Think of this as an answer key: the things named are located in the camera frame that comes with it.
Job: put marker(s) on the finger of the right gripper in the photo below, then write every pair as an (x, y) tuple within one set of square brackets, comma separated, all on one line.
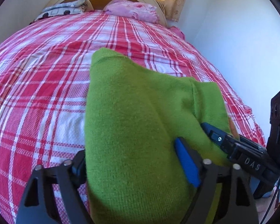
[(223, 140), (250, 146)]

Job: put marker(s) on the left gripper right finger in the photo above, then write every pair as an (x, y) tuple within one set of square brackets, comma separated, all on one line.
[(235, 203)]

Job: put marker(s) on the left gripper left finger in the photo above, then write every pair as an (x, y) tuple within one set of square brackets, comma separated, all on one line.
[(38, 204)]

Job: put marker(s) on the green orange striped knit sweater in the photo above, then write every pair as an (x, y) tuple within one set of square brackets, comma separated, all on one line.
[(133, 115)]

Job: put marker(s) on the pink cloth beside bed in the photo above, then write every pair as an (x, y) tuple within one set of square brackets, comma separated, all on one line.
[(177, 31)]

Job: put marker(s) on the red white plaid bedspread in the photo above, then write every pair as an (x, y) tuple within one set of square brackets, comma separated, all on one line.
[(44, 79)]

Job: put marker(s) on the pink floral pillow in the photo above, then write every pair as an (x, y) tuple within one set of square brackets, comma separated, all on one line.
[(135, 10)]

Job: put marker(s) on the grey car print pillow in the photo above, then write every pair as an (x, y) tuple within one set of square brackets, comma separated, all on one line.
[(62, 9)]

